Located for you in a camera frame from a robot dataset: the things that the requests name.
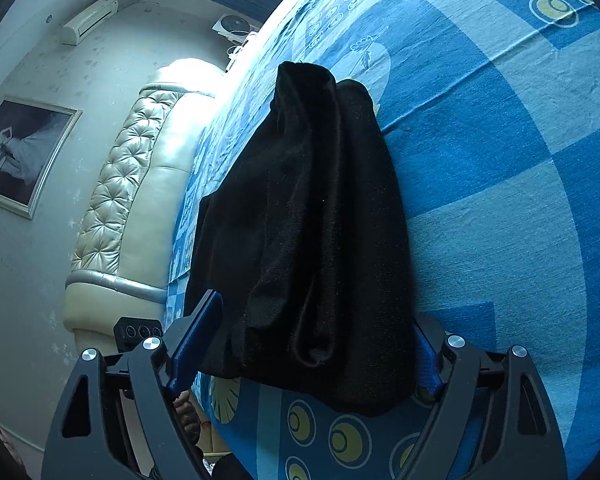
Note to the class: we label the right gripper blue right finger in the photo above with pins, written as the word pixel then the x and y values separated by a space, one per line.
pixel 433 369

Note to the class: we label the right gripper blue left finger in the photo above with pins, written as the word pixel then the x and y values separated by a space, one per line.
pixel 188 340

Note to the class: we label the black pants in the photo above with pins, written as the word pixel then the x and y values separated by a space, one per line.
pixel 306 242

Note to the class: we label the person's left hand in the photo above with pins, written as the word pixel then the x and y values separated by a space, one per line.
pixel 188 416

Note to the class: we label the cream tufted leather headboard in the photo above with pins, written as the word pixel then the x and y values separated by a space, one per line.
pixel 120 267

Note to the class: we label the framed wedding photo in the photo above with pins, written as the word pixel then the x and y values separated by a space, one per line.
pixel 32 134

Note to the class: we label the blue patterned bed sheet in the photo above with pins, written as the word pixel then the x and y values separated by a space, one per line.
pixel 491 113

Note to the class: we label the small white desk fan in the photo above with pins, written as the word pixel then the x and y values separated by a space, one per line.
pixel 234 28

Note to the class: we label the white wall air conditioner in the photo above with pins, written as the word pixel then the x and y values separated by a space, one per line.
pixel 87 21

